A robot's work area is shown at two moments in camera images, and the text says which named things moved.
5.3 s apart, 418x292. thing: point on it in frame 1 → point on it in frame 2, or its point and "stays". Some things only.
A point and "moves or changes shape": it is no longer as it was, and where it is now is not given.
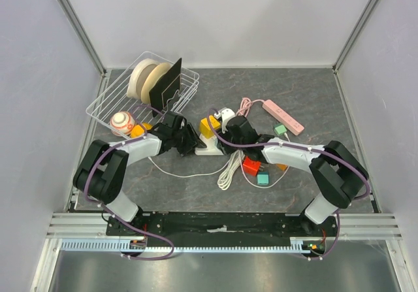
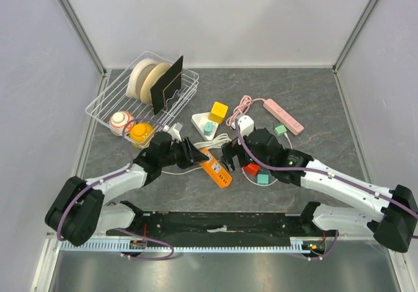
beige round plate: x=154 y=75 stays
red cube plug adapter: x=251 y=167 stays
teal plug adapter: x=262 y=178 stays
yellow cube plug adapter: x=205 y=129 → x=218 y=112
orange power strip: x=282 y=166 moves or changes shape
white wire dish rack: x=142 y=93 stays
